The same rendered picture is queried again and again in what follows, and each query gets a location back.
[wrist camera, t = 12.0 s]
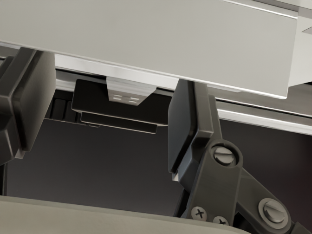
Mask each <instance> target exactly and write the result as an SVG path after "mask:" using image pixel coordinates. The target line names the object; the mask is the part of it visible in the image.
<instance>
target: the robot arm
mask: <svg viewBox="0 0 312 234"><path fill-rule="evenodd" d="M55 89H56V71H55V54H54V53H50V52H45V51H40V50H35V49H30V48H25V47H21V48H20V49H19V51H18V52H17V54H16V55H15V56H11V55H9V56H7V57H6V58H5V60H4V61H3V63H2V64H1V66H0V234H312V233H311V232H310V231H309V230H307V229H306V228H305V227H304V226H302V225H301V224H300V223H299V222H296V223H294V222H293V221H292V220H291V217H290V214H289V212H288V210H287V208H286V207H285V205H284V204H283V203H282V202H281V201H280V200H279V199H277V198H276V197H275V196H274V195H273V194H272V193H271V192H270V191H268V190H267V189H266V188H265V187H264V186H263V185H262V184H261V183H259V182H258V181H257V180H256V179H255V178H254V177H253V176H252V175H250V174H249V173H248V172H247V171H246V170H245V169H244V168H243V167H242V166H243V156H242V153H241V151H240V150H239V149H238V147H237V146H235V145H234V144H233V143H231V142H230V141H227V140H224V139H222V133H221V126H220V121H219V115H218V109H217V104H216V98H215V95H213V94H208V89H207V84H204V83H199V82H195V81H190V80H185V79H179V80H178V83H177V85H176V88H175V91H174V94H173V97H172V99H171V102H170V104H169V110H168V170H169V173H172V180H173V181H178V183H179V184H180V185H181V186H182V187H183V188H182V191H181V194H180V197H179V200H178V203H177V206H176V208H175V212H174V215H173V217H170V216H163V215H156V214H146V213H139V212H131V211H124V210H117V209H109V208H99V207H91V206H83V205H76V204H68V203H60V202H52V201H41V200H34V199H26V198H18V197H10V196H7V165H8V162H9V161H11V160H13V159H14V158H19V159H23V157H24V154H25V152H26V151H27V152H30V151H31V149H32V146H33V144H34V141H35V139H36V136H37V134H38V132H39V129H40V127H41V125H42V122H43V120H44V117H45V115H46V112H47V110H48V107H49V105H50V102H51V100H52V97H53V95H54V93H55Z"/></svg>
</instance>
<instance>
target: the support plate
mask: <svg viewBox="0 0 312 234"><path fill-rule="evenodd" d="M277 1H280V2H284V3H288V4H292V5H296V6H299V7H304V8H308V9H312V0H277ZM310 27H312V19H309V18H305V17H301V16H298V18H297V28H296V34H295V42H294V49H293V55H292V65H291V72H290V78H289V86H293V85H299V84H303V83H307V82H311V81H312V35H311V34H307V33H303V32H302V31H304V30H306V29H308V28H310ZM289 86H288V87H289Z"/></svg>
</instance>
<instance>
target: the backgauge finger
mask: <svg viewBox="0 0 312 234"><path fill-rule="evenodd" d="M106 82H107V84H103V83H98V82H93V81H88V80H82V79H77V80H76V83H75V88H74V94H73V99H72V104H71V109H72V110H74V111H76V112H79V113H81V119H80V120H81V121H82V122H85V123H91V124H98V125H104V126H110V127H115V128H121V129H127V130H134V131H140V132H146V133H152V134H155V133H156V132H157V127H158V126H168V110H169V104H170V102H171V99H172V97H171V96H167V95H162V94H157V93H153V91H155V90H156V87H157V85H152V84H146V83H141V82H136V81H131V80H126V79H121V78H115V77H110V76H107V77H106Z"/></svg>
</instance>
